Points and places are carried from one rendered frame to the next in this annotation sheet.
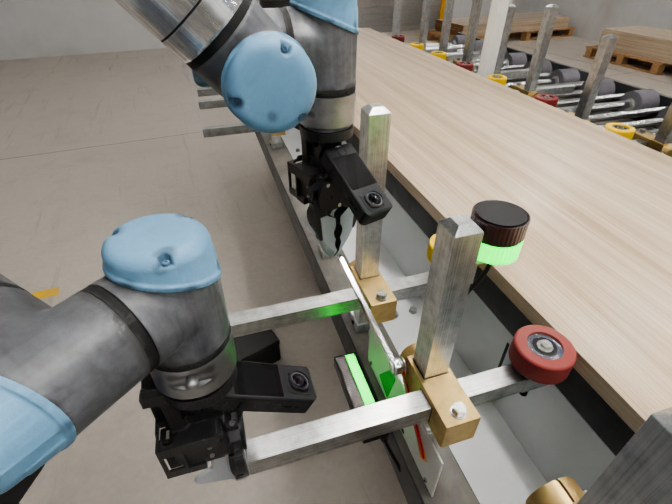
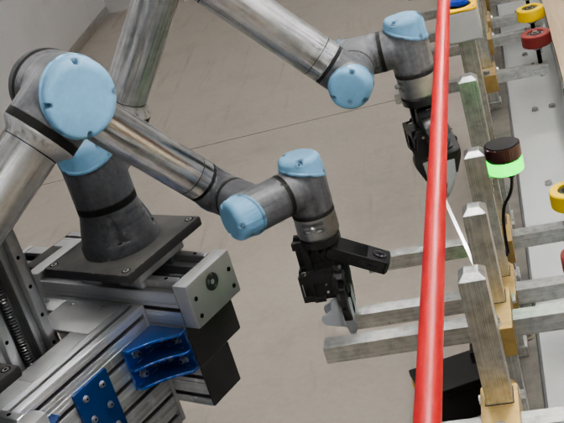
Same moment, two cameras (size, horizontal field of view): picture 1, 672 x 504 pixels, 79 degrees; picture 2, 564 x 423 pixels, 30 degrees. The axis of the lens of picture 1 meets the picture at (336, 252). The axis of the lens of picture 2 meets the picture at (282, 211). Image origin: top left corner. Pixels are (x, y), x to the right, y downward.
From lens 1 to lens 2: 1.47 m
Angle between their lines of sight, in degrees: 31
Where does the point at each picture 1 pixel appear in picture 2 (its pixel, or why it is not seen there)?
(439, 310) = not seen: hidden behind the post
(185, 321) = (307, 191)
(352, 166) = not seen: hidden behind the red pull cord
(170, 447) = (305, 277)
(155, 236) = (297, 155)
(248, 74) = (336, 85)
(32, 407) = (255, 206)
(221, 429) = (331, 272)
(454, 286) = (479, 195)
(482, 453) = not seen: outside the picture
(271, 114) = (349, 100)
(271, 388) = (360, 252)
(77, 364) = (268, 196)
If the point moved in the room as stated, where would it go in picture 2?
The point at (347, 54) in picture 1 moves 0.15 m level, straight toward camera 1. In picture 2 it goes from (417, 53) to (387, 86)
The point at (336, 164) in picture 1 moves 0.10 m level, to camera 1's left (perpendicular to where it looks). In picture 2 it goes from (423, 122) to (373, 126)
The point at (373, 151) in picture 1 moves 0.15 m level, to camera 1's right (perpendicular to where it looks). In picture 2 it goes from (469, 110) to (548, 102)
